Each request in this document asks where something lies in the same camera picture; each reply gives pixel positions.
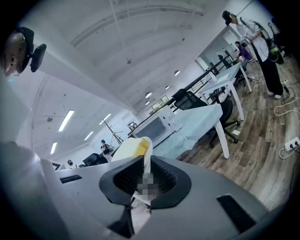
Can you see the black green backpack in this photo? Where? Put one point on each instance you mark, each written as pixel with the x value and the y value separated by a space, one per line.
pixel 273 49

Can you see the pale striped shirt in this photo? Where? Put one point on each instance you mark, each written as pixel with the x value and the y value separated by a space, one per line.
pixel 11 112

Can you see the long ceiling light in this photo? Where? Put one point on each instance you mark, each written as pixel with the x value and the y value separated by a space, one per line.
pixel 105 119
pixel 54 148
pixel 66 120
pixel 89 136

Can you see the slice of yellow bread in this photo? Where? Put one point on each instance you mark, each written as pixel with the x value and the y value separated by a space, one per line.
pixel 126 150

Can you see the white microwave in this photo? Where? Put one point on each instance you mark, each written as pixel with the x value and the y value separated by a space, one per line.
pixel 152 129

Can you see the person's face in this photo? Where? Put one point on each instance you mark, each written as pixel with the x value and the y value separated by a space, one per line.
pixel 12 54

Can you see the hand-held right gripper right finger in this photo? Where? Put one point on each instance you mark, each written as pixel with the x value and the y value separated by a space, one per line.
pixel 171 182

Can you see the white plate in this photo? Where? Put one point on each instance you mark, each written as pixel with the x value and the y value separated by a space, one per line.
pixel 148 164

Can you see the white power strip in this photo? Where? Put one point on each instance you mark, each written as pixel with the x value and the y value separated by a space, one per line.
pixel 285 82
pixel 291 143

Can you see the black head-mounted camera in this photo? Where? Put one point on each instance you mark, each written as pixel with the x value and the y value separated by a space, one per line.
pixel 37 57

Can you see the black office chair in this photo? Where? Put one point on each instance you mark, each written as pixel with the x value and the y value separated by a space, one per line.
pixel 187 98
pixel 93 159

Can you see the white glass-top table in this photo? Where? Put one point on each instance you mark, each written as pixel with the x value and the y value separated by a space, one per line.
pixel 222 79

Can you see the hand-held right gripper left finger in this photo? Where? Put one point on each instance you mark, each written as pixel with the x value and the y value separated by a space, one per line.
pixel 122 180

